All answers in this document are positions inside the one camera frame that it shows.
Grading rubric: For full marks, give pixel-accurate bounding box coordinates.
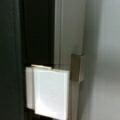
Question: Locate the white label tag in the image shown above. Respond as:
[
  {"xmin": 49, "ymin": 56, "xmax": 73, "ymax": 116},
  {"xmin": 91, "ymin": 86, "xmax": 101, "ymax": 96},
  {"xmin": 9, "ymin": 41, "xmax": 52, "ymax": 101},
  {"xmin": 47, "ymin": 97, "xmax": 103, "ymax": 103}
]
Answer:
[{"xmin": 25, "ymin": 65, "xmax": 69, "ymax": 120}]

